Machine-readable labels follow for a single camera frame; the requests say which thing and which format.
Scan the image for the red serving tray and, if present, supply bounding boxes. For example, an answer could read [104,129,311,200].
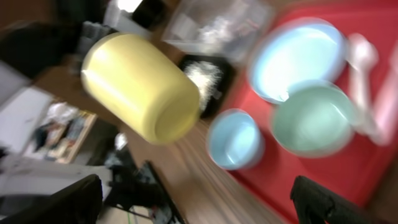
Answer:
[222,2,398,224]

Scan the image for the white plastic fork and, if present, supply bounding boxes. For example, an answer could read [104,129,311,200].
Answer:
[374,42,397,146]

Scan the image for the mint green bowl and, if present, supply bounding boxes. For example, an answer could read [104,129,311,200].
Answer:
[271,82,358,159]

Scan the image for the yellow plastic cup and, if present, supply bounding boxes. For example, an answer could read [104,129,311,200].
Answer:
[81,32,200,144]

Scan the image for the black food waste tray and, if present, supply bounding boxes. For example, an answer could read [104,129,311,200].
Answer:
[178,54,236,119]

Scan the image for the light blue plate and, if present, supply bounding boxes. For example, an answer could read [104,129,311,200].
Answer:
[247,17,347,104]

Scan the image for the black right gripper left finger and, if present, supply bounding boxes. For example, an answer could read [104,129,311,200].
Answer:
[1,174,103,224]

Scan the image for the light blue bowl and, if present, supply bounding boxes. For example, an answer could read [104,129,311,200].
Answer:
[206,108,266,170]

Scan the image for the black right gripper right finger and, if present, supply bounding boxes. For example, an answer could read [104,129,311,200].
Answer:
[290,175,388,224]

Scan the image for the clear plastic waste bin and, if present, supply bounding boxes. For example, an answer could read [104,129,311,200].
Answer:
[162,0,275,63]

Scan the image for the white plastic spoon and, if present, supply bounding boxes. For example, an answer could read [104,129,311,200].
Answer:
[346,33,381,144]

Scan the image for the food scraps rice and nuts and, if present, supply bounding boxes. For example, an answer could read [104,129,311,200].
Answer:
[183,60,223,112]

